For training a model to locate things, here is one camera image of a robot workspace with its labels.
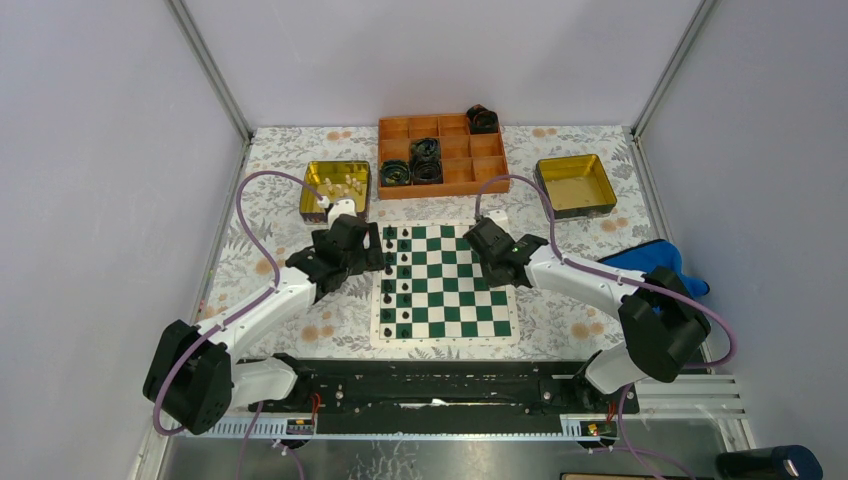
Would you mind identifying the aluminium frame rail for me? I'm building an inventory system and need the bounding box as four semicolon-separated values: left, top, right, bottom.
634;374;747;420

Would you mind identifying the rolled dark tie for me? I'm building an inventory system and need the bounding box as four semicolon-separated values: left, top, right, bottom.
379;159;412;188
409;137;443;185
466;104;500;135

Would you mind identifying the floral table mat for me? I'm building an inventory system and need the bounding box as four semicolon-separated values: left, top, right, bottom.
195;125;690;363

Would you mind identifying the orange wooden compartment tray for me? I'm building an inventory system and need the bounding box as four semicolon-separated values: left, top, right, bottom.
375;113;510;200

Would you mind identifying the green white chess board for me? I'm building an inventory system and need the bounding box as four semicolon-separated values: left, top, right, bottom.
370;220;520;348

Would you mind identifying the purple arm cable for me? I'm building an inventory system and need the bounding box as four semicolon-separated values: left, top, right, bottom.
152;170;329;439
474;174;739;478

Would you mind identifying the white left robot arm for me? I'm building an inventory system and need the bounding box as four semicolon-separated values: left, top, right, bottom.
142;214;385;435

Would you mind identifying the rolled dark tie top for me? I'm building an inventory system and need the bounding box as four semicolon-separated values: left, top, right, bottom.
466;104;500;135

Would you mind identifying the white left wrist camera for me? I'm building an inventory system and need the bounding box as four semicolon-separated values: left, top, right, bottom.
326;198;357;227

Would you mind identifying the rolled dark tie left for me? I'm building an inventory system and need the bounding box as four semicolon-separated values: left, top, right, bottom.
379;159;412;188

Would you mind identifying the left gold tin box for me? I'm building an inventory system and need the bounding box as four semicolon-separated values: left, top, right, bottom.
299;160;371;224

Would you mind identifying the dark cylinder bottle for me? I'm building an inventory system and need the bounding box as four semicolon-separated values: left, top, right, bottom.
715;445;823;480

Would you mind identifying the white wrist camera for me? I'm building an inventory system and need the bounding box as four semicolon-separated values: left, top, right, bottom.
326;198;357;227
486;210;510;231

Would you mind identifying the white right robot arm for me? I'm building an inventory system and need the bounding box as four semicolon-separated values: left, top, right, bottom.
463;217;711;412

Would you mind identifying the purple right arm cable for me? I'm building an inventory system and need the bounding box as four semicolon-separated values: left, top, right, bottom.
474;174;739;478

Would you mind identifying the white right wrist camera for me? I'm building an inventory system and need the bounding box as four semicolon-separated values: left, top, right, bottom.
486;210;510;231

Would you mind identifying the right gold tin box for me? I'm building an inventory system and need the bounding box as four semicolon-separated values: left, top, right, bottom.
534;154;617;220

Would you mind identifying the rolled dark tie middle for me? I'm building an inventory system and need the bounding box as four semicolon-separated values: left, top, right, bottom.
409;137;443;185

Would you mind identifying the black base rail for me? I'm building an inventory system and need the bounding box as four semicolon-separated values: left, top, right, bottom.
263;354;640;435

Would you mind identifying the blue cloth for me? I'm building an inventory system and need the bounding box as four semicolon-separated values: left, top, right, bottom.
598;239;710;299

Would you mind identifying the gold tin box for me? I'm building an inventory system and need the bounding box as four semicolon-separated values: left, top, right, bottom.
299;160;371;224
534;154;617;220

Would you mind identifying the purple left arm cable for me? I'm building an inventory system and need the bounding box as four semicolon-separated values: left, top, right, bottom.
152;170;329;439

